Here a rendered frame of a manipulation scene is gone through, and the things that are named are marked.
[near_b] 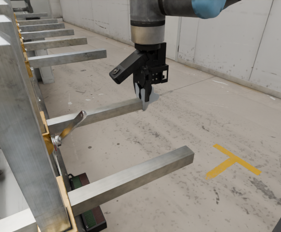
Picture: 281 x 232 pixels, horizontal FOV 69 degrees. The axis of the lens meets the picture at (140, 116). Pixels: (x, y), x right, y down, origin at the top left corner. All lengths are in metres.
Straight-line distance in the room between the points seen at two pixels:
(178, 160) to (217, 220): 1.00
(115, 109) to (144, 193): 0.93
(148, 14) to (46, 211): 0.44
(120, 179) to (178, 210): 1.02
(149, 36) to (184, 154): 0.30
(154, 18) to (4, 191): 0.67
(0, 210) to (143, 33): 0.62
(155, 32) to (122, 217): 1.08
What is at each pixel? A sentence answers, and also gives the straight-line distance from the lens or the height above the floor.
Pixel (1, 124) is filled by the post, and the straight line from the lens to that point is 0.22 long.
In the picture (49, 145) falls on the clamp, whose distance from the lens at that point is 0.51.
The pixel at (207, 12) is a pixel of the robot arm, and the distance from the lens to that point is 0.48.
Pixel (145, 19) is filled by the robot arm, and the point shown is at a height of 1.09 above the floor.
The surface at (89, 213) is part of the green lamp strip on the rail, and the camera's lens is 0.55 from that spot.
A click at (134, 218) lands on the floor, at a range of 1.35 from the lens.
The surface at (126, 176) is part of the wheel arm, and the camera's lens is 0.40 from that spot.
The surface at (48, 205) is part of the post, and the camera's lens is 0.29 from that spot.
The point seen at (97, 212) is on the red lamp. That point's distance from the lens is 0.54.
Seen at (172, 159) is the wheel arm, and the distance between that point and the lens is 0.43.
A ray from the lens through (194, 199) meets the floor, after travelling 1.46.
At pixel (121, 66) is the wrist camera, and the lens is 0.58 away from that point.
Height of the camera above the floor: 1.15
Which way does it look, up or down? 32 degrees down
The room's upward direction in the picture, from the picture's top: straight up
